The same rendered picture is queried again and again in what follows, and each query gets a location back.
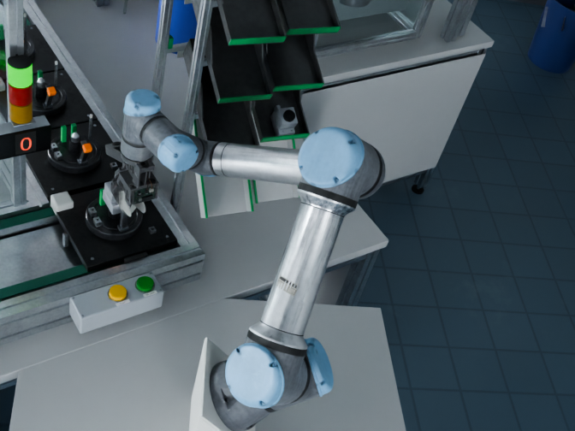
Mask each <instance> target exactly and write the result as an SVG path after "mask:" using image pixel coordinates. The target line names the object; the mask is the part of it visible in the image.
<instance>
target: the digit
mask: <svg viewBox="0 0 575 431"><path fill-rule="evenodd" d="M31 151H36V131H34V132H30V133H23V134H18V135H15V154H16V155H20V154H23V153H28V152H31Z"/></svg>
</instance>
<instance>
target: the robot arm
mask: <svg viewBox="0 0 575 431"><path fill-rule="evenodd" d="M161 107H162V106H161V100H160V97H159V96H158V95H157V94H156V93H155V92H153V91H150V90H147V89H137V90H133V91H131V92H129V93H128V94H127V96H126V101H125V106H124V108H123V113H124V114H123V124H122V141H121V142H119V141H116V142H114V143H112V144H108V145H106V146H105V150H106V154H107V155H109V156H111V157H113V158H115V159H116V160H117V161H119V162H122V167H119V168H118V169H117V170H116V171H115V178H114V179H112V184H111V187H110V190H111V193H112V194H113V196H114V198H115V200H116V202H117V203H118V205H119V207H120V209H121V210H122V212H123V213H124V214H125V215H127V216H131V214H132V213H133V211H134V210H135V209H136V208H138V209H139V210H140V211H141V212H142V213H145V204H144V202H145V201H149V200H152V199H157V193H158V187H159V182H158V181H157V179H156V177H155V176H154V174H153V173H152V170H154V168H155V165H154V163H153V162H152V159H153V155H155V156H156V157H157V158H158V159H159V160H160V162H161V163H162V164H163V165H164V166H165V167H167V168H169V169H170V170H171V171H173V172H176V173H180V172H181V171H182V172H184V171H186V170H190V171H193V172H195V173H196V174H199V175H202V176H209V177H214V176H217V175H218V176H226V177H233V178H240V179H247V180H261V181H268V182H275V183H282V184H289V185H296V186H298V189H297V192H298V194H299V197H300V199H301V204H300V207H299V211H298V214H297V216H296V218H295V221H294V224H293V228H292V231H291V233H290V236H289V239H288V241H287V245H286V248H285V251H284V253H283V256H282V260H281V263H280V265H279V268H278V270H277V273H276V277H275V280H274V283H273V286H272V288H271V290H270V295H269V297H268V300H267V303H266V305H265V308H264V312H263V314H262V317H261V320H260V322H258V323H256V324H254V325H252V326H250V327H249V330H248V333H247V336H246V340H245V342H244V344H243V345H240V346H239V347H237V348H236V349H235V350H234V351H233V352H232V353H231V354H230V356H229V358H228V360H224V361H222V362H220V363H217V364H215V365H214V367H213V368H212V370H211V372H210V395H211V399H212V402H213V405H214V407H215V409H216V413H217V414H218V415H219V417H220V419H221V420H222V422H223V423H224V425H225V426H226V427H227V428H229V429H230V430H231V431H247V430H249V429H251V428H253V427H254V426H255V425H256V423H258V422H260V421H261V420H263V419H264V418H265V417H266V416H267V415H269V413H272V412H274V411H277V410H281V409H284V408H287V407H289V406H292V405H295V404H299V403H302V402H304V401H306V400H309V399H314V398H316V397H319V396H320V397H322V396H323V395H324V394H326V393H329V392H330V391H331V390H332V388H333V385H334V377H333V372H332V368H331V365H330V362H329V358H328V356H327V353H326V351H325V350H324V348H323V346H322V344H321V343H320V342H319V341H318V340H317V339H315V338H308V339H304V332H305V328H306V325H307V323H308V321H309V318H310V315H311V311H312V308H313V305H314V303H315V300H316V298H317V294H318V291H319V288H320V286H321V283H322V280H323V277H324V274H325V271H326V268H327V266H328V263H329V259H330V256H331V254H332V251H333V249H334V246H335V242H336V239H337V236H338V233H339V231H340V229H341V224H342V222H343V219H344V216H345V215H347V214H349V213H351V212H353V211H355V209H356V207H357V204H358V201H359V199H363V198H368V197H369V196H371V195H372V194H374V193H375V192H376V191H377V190H378V189H379V188H380V186H381V185H382V183H383V180H384V177H385V172H386V169H385V163H384V160H383V158H382V155H381V153H380V152H379V151H378V150H377V149H376V148H375V147H374V146H373V145H370V144H369V143H367V142H365V141H363V140H362V139H361V138H360V137H359V136H358V135H356V134H355V133H353V132H351V131H348V130H346V129H343V128H339V127H325V128H322V129H320V130H318V131H316V132H314V133H313V134H311V135H310V136H309V137H308V138H307V139H306V140H305V142H304V143H303V144H302V146H301V148H300V150H298V149H288V148H280V147H270V146H262V145H244V144H236V143H227V142H217V141H209V140H204V139H201V138H198V137H196V136H194V135H191V134H190V133H186V132H184V131H181V130H180V129H179V128H178V127H177V126H175V125H174V124H173V123H172V122H171V121H170V120H169V119H168V118H167V117H166V116H165V115H164V114H163V113H162V112H161V111H160V109H161ZM156 188H157V190H156Z"/></svg>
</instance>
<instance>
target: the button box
mask: <svg viewBox="0 0 575 431"><path fill-rule="evenodd" d="M142 276H148V277H150V278H152V279H153V281H154V285H153V288H152V289H151V290H150V291H146V292H145V291H141V290H140V289H138V287H137V280H138V278H139V277H142ZM114 285H121V286H124V287H125V288H126V289H127V295H126V297H125V298H124V299H122V300H114V299H113V298H111V297H110V288H111V287H112V286H114ZM163 293H164V291H163V289H162V288H161V286H160V284H159V283H158V281H157V279H156V277H155V276H154V274H153V273H152V272H149V273H146V274H143V275H138V276H135V277H133V278H130V279H127V280H122V281H119V282H116V283H114V284H111V285H108V286H103V287H100V288H98V289H95V290H92V291H89V292H84V293H82V294H79V295H76V296H73V297H71V298H70V299H69V314H70V315H71V317H72V319H73V321H74V323H75V325H76V327H77V328H78V330H79V332H80V334H83V333H86V332H89V331H92V330H93V329H96V328H101V327H103V326H106V325H109V324H111V323H114V322H119V321H121V320H124V319H126V318H129V317H131V316H136V315H138V314H141V313H144V312H147V311H149V310H154V309H156V308H158V307H161V306H162V302H163Z"/></svg>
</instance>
